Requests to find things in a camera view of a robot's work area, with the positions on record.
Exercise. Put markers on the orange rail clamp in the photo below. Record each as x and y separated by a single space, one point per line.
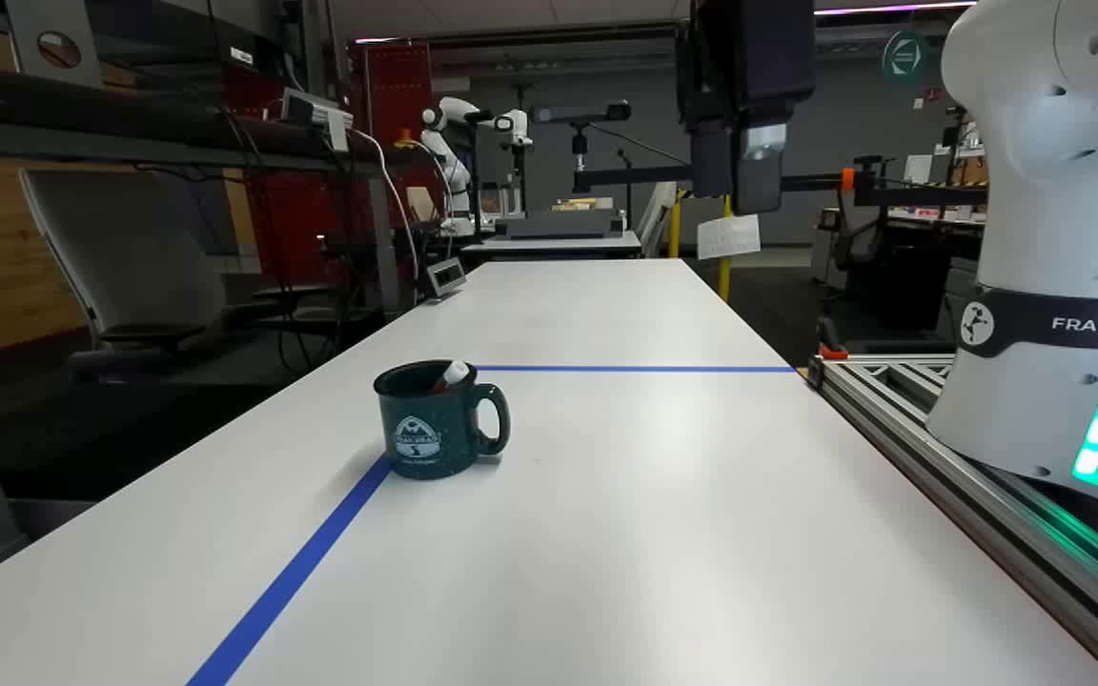
833 351

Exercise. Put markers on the red tool cabinet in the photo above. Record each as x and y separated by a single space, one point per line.
392 91

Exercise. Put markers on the blue tape strip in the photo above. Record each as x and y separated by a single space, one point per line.
294 574
639 373

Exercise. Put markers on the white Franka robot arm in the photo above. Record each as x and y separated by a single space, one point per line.
1059 192

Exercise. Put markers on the white power box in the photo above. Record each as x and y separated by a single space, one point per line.
320 116

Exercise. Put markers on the dark background workbench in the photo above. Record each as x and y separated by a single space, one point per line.
904 253

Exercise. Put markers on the small white background robot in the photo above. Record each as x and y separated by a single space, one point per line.
454 164

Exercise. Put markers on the grey office chair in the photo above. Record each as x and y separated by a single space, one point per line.
130 253

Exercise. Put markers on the green round sign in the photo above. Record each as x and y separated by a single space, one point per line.
904 54

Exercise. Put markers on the black shelf beam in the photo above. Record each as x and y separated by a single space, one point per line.
93 121

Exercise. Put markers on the yellow post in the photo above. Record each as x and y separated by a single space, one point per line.
672 231
726 272

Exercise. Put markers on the dark green mug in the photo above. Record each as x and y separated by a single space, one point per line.
428 426

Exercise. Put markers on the small grey label box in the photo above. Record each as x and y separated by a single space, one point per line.
444 276

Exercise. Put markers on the white paper sign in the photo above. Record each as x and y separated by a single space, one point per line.
730 238

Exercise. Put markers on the black stereo camera bar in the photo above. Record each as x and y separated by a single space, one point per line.
587 114

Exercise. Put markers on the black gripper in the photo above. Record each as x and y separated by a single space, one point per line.
747 53

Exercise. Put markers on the aluminium mounting rail frame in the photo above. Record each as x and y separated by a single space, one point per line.
955 481

